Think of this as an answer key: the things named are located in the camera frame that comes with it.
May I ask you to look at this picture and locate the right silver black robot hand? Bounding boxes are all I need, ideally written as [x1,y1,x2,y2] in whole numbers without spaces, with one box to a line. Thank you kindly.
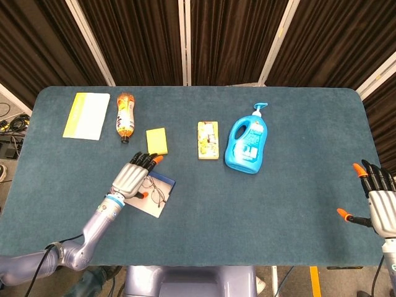
[336,159,396,239]

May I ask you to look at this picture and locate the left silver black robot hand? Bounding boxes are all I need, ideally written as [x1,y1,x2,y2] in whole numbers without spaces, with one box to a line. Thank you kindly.
[111,151,164,199]

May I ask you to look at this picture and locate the metal frame eyeglasses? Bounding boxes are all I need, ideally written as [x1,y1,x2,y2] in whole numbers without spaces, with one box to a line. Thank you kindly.
[142,176,168,207]

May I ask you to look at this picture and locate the blue glasses case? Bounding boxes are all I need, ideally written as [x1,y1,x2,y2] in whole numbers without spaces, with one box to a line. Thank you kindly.
[123,171,176,219]

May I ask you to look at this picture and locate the yellow sponge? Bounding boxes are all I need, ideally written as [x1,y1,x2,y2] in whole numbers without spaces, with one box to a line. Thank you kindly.
[145,127,169,155]

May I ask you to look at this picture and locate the orange drink bottle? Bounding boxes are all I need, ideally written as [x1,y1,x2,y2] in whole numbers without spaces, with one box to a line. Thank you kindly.
[116,92,136,145]

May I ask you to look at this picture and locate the yellow white booklet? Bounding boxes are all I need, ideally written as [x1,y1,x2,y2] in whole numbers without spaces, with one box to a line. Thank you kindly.
[62,92,111,142]

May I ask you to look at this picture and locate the dark brown pleated curtain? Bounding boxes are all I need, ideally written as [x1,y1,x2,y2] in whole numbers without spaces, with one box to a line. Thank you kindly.
[190,0,290,86]
[0,0,108,109]
[77,0,186,87]
[267,0,396,90]
[362,69,396,177]

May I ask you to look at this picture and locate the yellow snack box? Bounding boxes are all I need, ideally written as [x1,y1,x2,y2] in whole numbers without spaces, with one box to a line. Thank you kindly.
[197,121,220,161]

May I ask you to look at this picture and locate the yellow floor tape strip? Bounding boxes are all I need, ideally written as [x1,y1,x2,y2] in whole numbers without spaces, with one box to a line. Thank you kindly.
[309,265,322,297]

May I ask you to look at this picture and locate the blue detergent pump bottle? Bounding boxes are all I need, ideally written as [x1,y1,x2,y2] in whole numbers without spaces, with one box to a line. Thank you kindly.
[224,102,269,174]

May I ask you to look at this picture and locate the lilac grey robot torso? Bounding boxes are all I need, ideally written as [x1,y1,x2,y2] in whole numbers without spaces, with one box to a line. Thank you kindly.
[123,265,257,297]

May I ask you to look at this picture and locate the teal felt table cover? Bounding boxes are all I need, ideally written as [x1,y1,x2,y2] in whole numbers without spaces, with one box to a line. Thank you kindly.
[0,85,386,267]

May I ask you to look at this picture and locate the black floor box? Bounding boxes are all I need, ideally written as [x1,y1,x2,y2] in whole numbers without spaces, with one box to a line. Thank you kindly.
[0,142,22,160]

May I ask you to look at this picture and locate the white table leg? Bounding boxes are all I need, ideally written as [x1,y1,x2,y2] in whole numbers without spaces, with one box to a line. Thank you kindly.
[271,265,280,297]

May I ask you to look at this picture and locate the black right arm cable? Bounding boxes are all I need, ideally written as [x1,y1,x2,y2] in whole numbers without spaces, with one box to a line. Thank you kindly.
[370,256,385,297]

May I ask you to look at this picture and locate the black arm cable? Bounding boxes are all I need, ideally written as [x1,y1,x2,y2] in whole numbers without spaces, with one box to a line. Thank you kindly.
[370,256,385,297]
[24,234,85,297]

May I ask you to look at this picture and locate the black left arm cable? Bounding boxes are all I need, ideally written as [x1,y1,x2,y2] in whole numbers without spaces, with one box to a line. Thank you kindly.
[24,234,85,297]

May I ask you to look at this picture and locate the black yellow cable bundle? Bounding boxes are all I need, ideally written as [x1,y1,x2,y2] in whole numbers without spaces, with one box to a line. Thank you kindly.
[0,113,31,139]

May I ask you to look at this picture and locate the white partition frame post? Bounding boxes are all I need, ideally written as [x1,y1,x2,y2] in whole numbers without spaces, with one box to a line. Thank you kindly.
[64,0,116,87]
[178,0,192,87]
[257,0,299,87]
[355,51,396,100]

